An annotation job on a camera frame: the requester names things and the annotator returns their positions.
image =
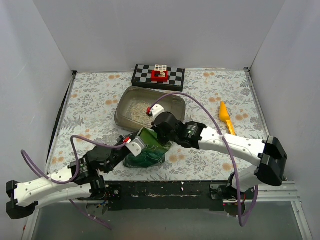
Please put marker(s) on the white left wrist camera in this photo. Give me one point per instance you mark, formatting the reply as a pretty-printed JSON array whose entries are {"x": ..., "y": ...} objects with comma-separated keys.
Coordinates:
[{"x": 135, "y": 145}]

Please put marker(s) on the white grid toy piece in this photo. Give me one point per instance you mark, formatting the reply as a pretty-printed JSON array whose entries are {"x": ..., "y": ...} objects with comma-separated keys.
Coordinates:
[{"x": 160, "y": 67}]

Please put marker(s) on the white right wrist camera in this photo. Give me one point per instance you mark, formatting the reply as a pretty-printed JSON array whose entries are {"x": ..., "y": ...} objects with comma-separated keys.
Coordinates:
[{"x": 154, "y": 112}]

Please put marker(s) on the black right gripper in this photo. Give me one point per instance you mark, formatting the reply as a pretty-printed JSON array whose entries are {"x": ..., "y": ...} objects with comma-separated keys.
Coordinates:
[{"x": 158, "y": 125}]

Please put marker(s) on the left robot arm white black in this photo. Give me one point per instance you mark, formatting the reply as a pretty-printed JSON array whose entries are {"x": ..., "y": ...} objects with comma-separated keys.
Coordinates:
[{"x": 81, "y": 180}]

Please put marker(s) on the red toy block box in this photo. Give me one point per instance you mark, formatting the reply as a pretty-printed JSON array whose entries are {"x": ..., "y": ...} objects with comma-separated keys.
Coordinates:
[{"x": 159, "y": 76}]

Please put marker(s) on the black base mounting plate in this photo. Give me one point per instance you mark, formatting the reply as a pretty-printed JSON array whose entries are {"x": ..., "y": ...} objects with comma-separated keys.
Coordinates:
[{"x": 167, "y": 195}]

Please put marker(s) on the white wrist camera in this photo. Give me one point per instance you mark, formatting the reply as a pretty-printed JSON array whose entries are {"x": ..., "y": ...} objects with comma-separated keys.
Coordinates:
[
  {"x": 135, "y": 145},
  {"x": 154, "y": 112}
]

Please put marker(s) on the cat litter granules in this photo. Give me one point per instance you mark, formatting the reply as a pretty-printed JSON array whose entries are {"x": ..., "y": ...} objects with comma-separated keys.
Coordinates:
[{"x": 137, "y": 112}]

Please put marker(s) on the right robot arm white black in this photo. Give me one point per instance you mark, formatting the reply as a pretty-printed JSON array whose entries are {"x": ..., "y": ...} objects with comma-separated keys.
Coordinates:
[{"x": 267, "y": 157}]

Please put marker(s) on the yellow plastic litter scoop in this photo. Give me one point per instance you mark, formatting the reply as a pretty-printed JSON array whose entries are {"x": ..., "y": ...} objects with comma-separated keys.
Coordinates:
[{"x": 225, "y": 118}]

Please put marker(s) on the black white checkerboard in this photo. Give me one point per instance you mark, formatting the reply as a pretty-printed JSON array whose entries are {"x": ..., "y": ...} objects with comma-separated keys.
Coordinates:
[{"x": 150, "y": 76}]

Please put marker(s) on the grey litter box tray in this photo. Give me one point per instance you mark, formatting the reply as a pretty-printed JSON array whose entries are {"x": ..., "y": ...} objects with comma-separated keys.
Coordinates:
[{"x": 173, "y": 104}]

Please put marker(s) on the floral table mat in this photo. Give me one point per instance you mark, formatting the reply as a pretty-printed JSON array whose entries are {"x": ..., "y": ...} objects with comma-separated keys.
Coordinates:
[{"x": 92, "y": 102}]

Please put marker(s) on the green litter bag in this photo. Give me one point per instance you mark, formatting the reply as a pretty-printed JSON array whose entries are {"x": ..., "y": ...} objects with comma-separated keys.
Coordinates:
[{"x": 152, "y": 155}]

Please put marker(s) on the aluminium frame rail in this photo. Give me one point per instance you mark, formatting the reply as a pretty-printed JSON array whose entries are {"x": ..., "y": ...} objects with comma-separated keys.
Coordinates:
[{"x": 288, "y": 192}]

